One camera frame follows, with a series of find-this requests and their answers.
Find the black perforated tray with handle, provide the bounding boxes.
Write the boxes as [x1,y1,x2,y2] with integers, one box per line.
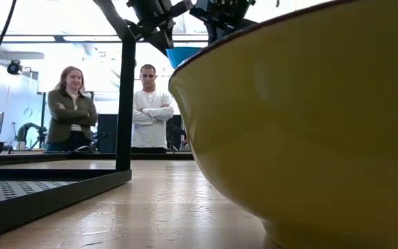
[0,0,137,243]

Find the black aluminium table frame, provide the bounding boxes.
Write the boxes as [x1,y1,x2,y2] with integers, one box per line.
[0,151,196,169]

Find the blue plastic bowl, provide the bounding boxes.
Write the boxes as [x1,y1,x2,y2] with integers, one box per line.
[166,46,204,69]

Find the person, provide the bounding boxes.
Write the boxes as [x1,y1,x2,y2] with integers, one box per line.
[46,65,99,154]
[131,64,176,154]

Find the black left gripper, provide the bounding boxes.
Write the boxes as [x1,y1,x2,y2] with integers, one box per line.
[124,0,195,57]

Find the yellow leaf-patterned ceramic bowl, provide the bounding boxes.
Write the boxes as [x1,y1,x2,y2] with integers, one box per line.
[168,0,398,249]

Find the black cabinet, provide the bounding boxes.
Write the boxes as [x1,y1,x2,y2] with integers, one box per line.
[97,113,119,154]

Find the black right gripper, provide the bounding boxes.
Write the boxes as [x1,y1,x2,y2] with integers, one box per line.
[189,0,258,44]

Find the black ceiling camera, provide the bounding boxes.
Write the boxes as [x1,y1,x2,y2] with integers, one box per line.
[6,59,23,76]

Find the dark background machine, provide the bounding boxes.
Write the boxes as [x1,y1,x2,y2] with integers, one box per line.
[15,122,48,150]

